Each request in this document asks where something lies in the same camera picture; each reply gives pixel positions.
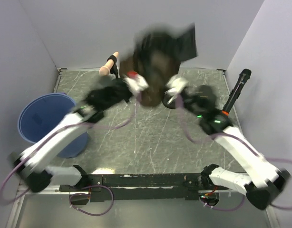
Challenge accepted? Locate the black trash bag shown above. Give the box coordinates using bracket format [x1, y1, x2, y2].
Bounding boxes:
[119, 23, 197, 107]

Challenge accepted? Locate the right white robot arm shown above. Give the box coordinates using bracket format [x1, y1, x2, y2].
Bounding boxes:
[180, 85, 291, 210]

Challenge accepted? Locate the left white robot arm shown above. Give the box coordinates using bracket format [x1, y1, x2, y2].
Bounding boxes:
[10, 79, 140, 193]

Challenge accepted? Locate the blue plastic trash bin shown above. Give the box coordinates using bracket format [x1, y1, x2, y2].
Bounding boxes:
[17, 93, 77, 144]

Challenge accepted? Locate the beige microphone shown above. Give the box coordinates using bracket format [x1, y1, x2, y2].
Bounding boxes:
[99, 52, 119, 76]

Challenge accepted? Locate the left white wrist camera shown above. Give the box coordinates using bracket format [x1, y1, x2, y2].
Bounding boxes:
[123, 71, 148, 97]

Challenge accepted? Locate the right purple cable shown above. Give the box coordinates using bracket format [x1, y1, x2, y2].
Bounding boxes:
[174, 95, 292, 212]

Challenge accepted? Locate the purple cable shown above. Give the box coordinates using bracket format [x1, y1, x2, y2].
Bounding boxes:
[174, 95, 292, 212]
[0, 95, 141, 216]

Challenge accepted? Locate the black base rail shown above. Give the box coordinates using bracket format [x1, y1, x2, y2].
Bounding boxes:
[59, 172, 230, 203]

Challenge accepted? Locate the black microphone orange ring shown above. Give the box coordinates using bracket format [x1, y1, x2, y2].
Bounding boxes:
[221, 68, 252, 117]

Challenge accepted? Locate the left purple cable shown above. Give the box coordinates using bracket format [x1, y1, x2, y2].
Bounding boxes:
[0, 95, 141, 216]

